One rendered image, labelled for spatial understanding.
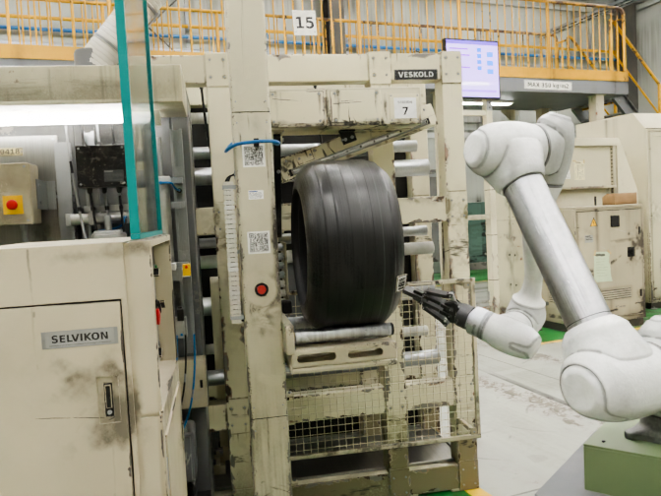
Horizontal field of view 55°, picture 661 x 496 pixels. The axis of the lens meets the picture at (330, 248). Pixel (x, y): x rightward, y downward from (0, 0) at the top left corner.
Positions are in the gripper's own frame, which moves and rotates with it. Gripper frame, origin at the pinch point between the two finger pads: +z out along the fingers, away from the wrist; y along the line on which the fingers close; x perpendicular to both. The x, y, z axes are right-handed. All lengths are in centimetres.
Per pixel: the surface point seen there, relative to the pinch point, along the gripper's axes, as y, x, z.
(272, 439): 52, -40, 25
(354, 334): 17.3, -11.5, 13.9
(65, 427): -17, -108, 21
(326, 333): 16.3, -18.2, 21.0
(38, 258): -47, -98, 36
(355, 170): -30.0, 9.0, 31.7
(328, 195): -27.1, -6.5, 31.2
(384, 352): 22.0, -8.2, 3.8
